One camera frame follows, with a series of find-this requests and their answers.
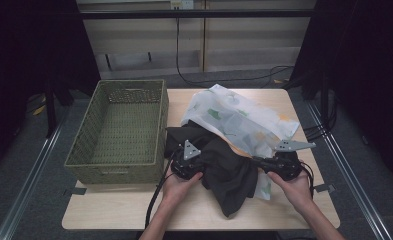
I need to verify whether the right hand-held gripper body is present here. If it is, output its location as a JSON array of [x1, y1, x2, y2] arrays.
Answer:
[[266, 139, 318, 182]]

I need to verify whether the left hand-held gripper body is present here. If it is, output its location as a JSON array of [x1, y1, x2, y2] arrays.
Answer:
[[170, 139, 205, 181]]

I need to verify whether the dark grey cloth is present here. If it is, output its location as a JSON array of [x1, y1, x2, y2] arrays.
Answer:
[[164, 119, 260, 218]]

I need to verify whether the white leaf-print mesh laundry bag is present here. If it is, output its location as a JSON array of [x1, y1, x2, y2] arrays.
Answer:
[[179, 83, 301, 202]]

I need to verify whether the green woven basket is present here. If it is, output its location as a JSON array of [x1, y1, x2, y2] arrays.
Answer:
[[63, 78, 170, 185]]

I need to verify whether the person's left hand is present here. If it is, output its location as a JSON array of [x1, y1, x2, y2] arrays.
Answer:
[[161, 171, 205, 210]]

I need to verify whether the person's right hand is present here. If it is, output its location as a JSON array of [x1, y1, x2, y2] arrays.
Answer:
[[267, 169, 314, 215]]

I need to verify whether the black metal stand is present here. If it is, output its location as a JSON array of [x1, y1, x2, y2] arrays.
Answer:
[[43, 78, 59, 139], [318, 71, 331, 129]]

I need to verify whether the light wooden cabinet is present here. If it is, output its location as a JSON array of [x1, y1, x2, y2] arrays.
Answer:
[[75, 0, 318, 80]]

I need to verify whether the black curtain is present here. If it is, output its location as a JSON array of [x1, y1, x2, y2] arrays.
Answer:
[[288, 0, 393, 188], [0, 0, 102, 181]]

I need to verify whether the black horizontal bar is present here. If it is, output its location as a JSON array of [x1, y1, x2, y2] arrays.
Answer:
[[78, 9, 318, 20]]

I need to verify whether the yellow floor tape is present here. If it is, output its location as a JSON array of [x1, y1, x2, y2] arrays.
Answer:
[[31, 103, 47, 117]]

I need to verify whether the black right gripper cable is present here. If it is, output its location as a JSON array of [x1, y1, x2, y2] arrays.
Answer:
[[299, 162, 316, 199]]

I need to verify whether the bundle of black floor cables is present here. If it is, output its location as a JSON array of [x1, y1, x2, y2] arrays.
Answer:
[[303, 96, 339, 142]]

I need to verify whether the aluminium floor rail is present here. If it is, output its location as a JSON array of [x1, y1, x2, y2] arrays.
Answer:
[[304, 99, 393, 240], [0, 109, 70, 240]]

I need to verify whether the long black wall cable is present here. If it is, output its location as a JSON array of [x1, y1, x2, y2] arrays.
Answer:
[[174, 16, 296, 85]]

